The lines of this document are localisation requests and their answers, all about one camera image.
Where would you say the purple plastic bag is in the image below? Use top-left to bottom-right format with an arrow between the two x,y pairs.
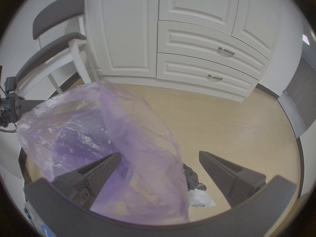
17,81 -> 190,224

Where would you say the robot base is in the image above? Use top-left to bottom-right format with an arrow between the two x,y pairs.
24,200 -> 57,237

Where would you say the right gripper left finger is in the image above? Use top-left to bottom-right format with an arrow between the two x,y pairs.
53,153 -> 122,210

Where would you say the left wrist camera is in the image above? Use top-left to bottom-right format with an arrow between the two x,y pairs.
5,76 -> 18,99

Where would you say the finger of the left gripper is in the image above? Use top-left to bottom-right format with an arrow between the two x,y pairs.
16,100 -> 46,119

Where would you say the white printed wrapper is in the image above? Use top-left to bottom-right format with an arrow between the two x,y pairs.
188,189 -> 217,208

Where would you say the white wardrobe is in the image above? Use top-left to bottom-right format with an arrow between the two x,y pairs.
84,0 -> 284,103

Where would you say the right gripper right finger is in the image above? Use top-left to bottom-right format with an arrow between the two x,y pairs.
199,150 -> 267,209

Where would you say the grey cushioned white chair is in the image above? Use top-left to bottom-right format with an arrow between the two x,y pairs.
15,0 -> 99,101

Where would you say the crumpled black plastic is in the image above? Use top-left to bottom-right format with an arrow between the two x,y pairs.
183,164 -> 207,191

